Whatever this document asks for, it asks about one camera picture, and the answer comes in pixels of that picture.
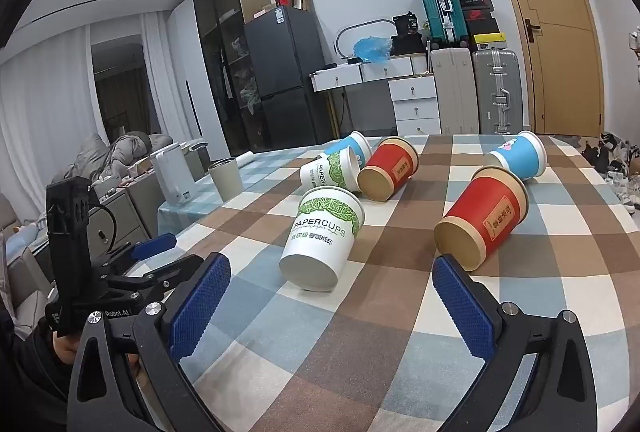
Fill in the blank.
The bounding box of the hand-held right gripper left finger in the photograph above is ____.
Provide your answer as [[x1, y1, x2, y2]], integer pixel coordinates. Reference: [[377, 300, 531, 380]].
[[66, 252, 232, 432]]

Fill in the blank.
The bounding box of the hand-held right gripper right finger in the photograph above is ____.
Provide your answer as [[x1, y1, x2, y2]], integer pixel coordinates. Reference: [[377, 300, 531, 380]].
[[431, 254, 599, 432]]

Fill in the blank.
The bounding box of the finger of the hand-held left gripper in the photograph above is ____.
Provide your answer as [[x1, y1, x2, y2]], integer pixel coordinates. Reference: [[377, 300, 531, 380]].
[[107, 254, 206, 301], [102, 233, 177, 273]]

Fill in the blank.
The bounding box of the red paper cup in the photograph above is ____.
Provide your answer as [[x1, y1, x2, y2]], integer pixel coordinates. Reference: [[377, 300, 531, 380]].
[[433, 165, 530, 273], [357, 137, 420, 203]]

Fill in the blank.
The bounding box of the white green leaf paper cup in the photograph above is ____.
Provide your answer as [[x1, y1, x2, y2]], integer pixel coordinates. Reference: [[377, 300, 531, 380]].
[[300, 147, 362, 193], [278, 187, 366, 293]]

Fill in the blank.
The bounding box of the person's left forearm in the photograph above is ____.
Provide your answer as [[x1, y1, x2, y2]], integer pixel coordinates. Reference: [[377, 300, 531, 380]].
[[0, 297, 76, 418]]

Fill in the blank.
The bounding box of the blue paper cup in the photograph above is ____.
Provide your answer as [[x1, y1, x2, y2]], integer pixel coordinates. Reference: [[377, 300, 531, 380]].
[[484, 130, 547, 183], [324, 131, 373, 173]]

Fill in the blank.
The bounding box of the person's left hand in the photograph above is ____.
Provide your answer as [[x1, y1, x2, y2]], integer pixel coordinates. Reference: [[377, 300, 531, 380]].
[[51, 335, 77, 366]]

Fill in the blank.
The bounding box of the grey side cabinet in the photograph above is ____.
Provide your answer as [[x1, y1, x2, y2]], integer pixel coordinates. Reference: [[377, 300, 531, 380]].
[[90, 172, 161, 243]]

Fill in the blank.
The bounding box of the checked tablecloth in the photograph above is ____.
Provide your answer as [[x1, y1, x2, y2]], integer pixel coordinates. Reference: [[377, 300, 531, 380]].
[[157, 132, 640, 432]]

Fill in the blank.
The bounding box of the white countertop appliance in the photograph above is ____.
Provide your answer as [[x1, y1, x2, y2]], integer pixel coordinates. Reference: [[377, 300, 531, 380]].
[[150, 147, 198, 205]]

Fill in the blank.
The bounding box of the pile of grey clothes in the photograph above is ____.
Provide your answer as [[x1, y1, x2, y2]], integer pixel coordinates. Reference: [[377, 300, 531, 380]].
[[52, 132, 173, 185]]

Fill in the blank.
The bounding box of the white curtain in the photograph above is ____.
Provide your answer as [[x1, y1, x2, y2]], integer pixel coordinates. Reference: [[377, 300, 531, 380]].
[[0, 9, 173, 213]]

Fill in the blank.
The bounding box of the white wardrobe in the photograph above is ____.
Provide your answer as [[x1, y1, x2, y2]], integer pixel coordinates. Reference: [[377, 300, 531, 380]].
[[167, 0, 231, 163]]

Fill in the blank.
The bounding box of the dark glass cabinet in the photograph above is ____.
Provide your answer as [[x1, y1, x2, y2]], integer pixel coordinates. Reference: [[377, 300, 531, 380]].
[[192, 0, 271, 157]]

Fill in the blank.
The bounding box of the pile of shoes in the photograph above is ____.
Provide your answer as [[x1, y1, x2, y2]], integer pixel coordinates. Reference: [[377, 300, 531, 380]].
[[580, 132, 640, 215]]

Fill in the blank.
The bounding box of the white drawer chest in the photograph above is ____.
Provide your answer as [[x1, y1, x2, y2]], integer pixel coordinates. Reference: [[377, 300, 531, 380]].
[[388, 76, 442, 136]]

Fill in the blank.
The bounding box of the dark grey fridge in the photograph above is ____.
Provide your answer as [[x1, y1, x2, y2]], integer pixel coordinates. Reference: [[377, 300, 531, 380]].
[[243, 4, 333, 150]]

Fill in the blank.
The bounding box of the beige suitcase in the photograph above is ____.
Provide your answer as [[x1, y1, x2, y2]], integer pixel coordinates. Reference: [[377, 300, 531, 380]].
[[430, 46, 482, 135]]

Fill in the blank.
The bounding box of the silver suitcase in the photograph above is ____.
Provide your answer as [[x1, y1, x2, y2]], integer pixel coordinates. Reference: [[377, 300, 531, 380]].
[[471, 49, 523, 135]]

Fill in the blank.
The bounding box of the white desk drawer unit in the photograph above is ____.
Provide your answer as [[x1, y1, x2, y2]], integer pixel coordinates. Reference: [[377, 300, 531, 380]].
[[360, 54, 431, 82], [310, 63, 363, 92]]

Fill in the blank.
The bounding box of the yellow black shoe box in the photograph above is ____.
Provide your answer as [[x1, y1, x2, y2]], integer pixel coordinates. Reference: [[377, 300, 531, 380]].
[[470, 34, 508, 51]]

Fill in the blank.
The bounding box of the blue plastic bag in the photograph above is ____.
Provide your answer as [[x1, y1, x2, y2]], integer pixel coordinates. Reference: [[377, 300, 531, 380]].
[[353, 34, 393, 64]]

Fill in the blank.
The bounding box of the black bag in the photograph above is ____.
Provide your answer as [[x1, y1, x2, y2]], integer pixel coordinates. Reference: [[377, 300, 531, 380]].
[[392, 10, 426, 37]]

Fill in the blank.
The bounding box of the wooden door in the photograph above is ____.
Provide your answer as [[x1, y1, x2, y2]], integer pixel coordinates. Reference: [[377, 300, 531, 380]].
[[477, 0, 603, 137]]

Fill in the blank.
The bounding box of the teal suitcase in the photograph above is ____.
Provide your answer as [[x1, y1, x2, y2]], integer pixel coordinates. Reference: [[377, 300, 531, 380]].
[[415, 0, 468, 47]]

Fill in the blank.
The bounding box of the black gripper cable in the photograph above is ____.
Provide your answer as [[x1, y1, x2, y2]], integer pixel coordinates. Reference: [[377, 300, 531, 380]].
[[87, 204, 119, 257]]

